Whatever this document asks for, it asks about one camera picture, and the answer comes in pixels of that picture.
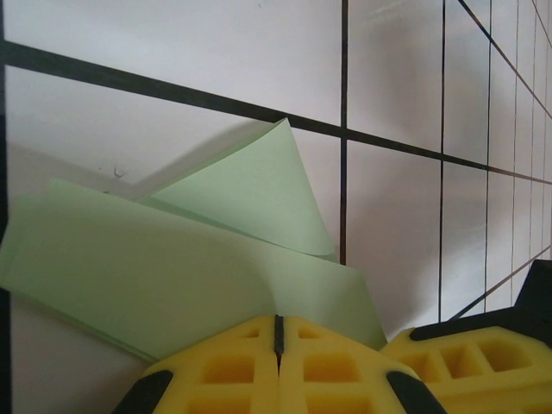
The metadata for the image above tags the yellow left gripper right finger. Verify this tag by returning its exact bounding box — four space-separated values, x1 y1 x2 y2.
275 314 448 414

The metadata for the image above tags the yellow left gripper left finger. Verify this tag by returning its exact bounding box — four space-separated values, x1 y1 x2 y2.
114 314 281 414

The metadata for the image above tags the light green paper sheet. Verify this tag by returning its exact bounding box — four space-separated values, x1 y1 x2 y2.
0 116 388 364

